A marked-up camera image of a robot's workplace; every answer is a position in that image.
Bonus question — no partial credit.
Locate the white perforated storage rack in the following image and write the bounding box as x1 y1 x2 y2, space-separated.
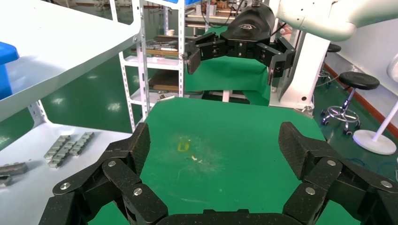
108 0 187 133

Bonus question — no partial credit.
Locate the white robot torso column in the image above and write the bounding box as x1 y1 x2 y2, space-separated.
269 31 331 113

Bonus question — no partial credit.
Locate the black round stool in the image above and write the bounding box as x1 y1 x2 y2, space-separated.
318 43 342 86
321 71 381 136

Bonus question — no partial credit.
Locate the dark grey metal block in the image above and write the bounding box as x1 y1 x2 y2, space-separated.
0 162 29 177

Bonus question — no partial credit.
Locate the ribbed grey metal bar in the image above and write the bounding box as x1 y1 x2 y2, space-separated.
43 135 71 159
48 141 77 169
69 132 95 156

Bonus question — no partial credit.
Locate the green cloth on background table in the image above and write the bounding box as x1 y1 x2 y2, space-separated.
185 26 271 106

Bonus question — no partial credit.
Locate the wooden workbench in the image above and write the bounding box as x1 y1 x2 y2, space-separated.
185 7 237 30

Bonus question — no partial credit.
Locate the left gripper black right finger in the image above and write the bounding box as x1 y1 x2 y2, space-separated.
278 121 398 225

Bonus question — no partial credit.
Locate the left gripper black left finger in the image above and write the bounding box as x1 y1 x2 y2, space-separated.
38 122 168 225

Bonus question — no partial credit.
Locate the small blue plastic bin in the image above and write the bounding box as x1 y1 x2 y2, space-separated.
155 0 203 8

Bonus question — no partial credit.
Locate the brown wooden board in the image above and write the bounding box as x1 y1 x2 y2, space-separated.
152 49 180 58

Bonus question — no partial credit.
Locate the silver table clamp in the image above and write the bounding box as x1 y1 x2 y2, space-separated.
157 91 175 102
300 105 314 119

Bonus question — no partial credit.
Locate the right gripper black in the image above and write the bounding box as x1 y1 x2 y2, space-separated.
185 3 296 86

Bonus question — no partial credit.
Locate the white standing fan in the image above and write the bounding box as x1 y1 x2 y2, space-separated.
352 52 398 155

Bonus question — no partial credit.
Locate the large blue plastic bin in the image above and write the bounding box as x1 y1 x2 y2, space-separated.
0 42 20 101

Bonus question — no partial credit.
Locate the white metal shelf rack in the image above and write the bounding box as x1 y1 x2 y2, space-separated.
0 0 142 225

